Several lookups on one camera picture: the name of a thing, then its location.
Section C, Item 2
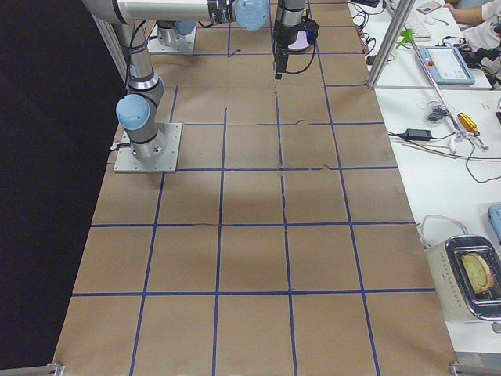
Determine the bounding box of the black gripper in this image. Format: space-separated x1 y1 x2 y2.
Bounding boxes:
272 26 290 80

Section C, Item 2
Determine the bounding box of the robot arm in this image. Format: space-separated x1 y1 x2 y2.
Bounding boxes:
84 0 270 163
156 20 196 46

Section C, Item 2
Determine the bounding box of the purple plate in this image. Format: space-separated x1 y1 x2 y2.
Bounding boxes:
288 31 311 54

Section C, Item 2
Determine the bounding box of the black power adapter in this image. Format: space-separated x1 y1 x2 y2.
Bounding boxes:
403 128 433 142

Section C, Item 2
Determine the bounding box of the teach pendant tablet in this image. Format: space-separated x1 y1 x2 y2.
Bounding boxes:
421 46 475 85

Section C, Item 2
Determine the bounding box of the brown paper table cover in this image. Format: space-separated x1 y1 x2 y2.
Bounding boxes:
54 1 454 375

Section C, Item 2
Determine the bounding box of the long metal rod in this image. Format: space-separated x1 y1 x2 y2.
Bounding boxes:
409 39 467 138

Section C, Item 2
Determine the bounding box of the yellow tool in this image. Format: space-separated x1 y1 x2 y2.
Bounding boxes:
457 113 480 136

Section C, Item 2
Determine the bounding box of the person at desk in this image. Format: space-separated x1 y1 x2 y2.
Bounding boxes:
445 0 500 50

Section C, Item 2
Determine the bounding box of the white toaster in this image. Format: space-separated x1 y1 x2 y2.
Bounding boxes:
425 235 500 324

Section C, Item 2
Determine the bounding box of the toast slice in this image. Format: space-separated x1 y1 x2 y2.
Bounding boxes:
461 253 494 294

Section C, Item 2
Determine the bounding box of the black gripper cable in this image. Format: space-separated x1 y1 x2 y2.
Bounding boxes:
284 11 318 75

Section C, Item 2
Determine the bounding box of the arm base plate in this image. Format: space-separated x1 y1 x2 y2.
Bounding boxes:
114 123 182 173
148 27 196 55

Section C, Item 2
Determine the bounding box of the aluminium frame post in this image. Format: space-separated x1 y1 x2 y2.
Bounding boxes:
367 0 415 89

